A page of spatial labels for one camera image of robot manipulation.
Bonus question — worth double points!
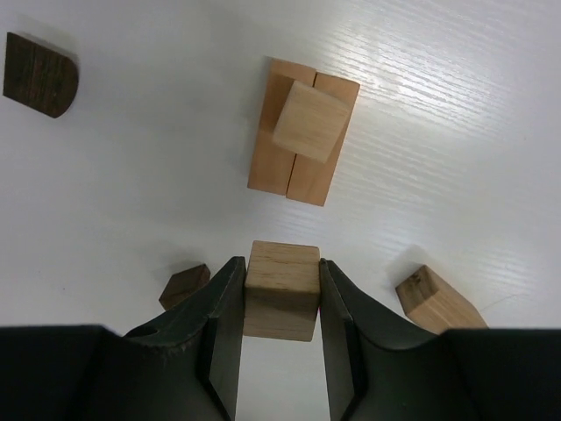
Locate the light wood long block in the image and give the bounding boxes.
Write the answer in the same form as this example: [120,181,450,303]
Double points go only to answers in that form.
[287,73,360,206]
[247,59,316,196]

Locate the dark wood arch block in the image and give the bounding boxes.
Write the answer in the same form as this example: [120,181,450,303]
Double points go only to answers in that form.
[3,32,79,118]

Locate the small dark wood cube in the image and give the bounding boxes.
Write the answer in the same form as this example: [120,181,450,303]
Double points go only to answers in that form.
[159,264,210,310]

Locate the tan wood cube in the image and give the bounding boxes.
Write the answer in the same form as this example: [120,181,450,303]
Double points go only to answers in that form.
[244,240,321,342]

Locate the pale wood cube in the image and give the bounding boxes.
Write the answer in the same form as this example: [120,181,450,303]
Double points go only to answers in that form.
[273,81,351,163]

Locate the light brown block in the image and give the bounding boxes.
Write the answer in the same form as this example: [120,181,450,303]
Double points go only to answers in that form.
[395,265,487,334]

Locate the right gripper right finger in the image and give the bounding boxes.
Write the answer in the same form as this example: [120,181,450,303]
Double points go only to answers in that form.
[319,260,560,420]

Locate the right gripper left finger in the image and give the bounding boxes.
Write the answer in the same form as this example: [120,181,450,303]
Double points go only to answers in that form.
[1,257,246,420]

